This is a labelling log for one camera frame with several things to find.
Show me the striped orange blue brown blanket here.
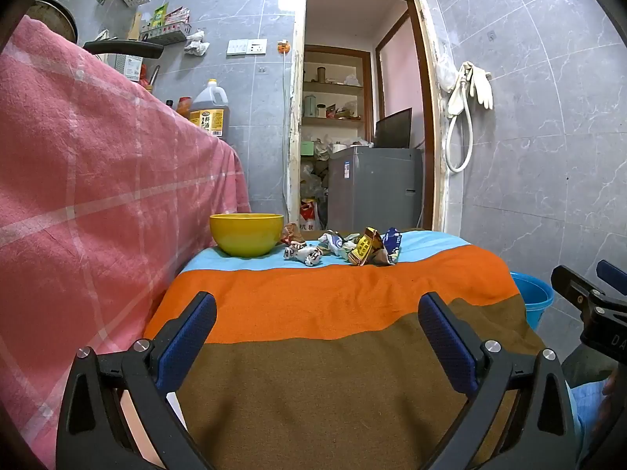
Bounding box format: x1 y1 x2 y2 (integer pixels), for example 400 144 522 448
144 229 584 470

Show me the grey wall rack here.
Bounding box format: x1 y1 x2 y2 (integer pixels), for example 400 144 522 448
140 22 193 43

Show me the yellow bowl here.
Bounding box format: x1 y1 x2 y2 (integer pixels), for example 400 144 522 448
210 213 285 257

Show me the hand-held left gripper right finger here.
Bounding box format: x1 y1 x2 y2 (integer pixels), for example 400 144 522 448
418 292 579 470

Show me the white hose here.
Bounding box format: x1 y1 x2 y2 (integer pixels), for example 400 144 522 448
445 103 474 173

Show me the cream rubber glove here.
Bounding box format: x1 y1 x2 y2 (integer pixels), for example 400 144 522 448
469 61 494 110
448 63 472 118

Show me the red brown wrapper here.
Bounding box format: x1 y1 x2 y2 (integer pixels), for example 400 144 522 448
281 222 307 246

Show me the wooden shelf unit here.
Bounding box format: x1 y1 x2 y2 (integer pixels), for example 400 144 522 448
301 45 373 130

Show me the large cooking oil jug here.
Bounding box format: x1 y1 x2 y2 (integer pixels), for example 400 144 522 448
188 79 230 139

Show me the blue plastic bucket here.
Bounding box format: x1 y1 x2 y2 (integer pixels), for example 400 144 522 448
509 271 555 330

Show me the pink checked cloth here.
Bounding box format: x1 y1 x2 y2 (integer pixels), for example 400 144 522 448
0 14 253 468

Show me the red white sack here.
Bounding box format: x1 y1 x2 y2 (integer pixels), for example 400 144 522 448
300 198 319 231

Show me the black flat screen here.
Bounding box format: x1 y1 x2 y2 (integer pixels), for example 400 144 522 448
375 108 413 149

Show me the grey washing machine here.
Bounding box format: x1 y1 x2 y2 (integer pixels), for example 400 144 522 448
327 146 424 231

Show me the white crumpled rag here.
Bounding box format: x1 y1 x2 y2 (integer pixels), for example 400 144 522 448
183 29 210 56

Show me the red yellow wrapper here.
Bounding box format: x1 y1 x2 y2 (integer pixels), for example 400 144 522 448
349 228 388 266

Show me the wooden door frame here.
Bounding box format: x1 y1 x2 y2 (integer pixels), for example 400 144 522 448
286 0 449 233

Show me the white power cable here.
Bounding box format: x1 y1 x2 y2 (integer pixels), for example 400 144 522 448
281 51 291 206

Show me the person's leg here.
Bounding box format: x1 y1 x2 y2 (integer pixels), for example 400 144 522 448
571 382 613 451

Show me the white wrapper blue oval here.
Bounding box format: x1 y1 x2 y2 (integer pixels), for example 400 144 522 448
318 230 350 257

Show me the grey utensil holder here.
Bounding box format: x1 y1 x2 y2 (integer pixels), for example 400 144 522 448
115 54 145 81

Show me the pile of plastic bags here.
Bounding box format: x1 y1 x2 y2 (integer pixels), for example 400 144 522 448
300 164 328 206

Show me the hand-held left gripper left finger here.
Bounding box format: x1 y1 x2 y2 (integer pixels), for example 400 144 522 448
56 291 219 470

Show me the white plastic bag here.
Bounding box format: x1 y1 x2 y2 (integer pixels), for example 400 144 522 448
433 54 456 91

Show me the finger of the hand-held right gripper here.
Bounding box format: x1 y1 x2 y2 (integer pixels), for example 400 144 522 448
551 265 608 310
596 260 627 297

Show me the white brown wrapper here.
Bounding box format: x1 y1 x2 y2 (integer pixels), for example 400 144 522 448
284 244 324 266

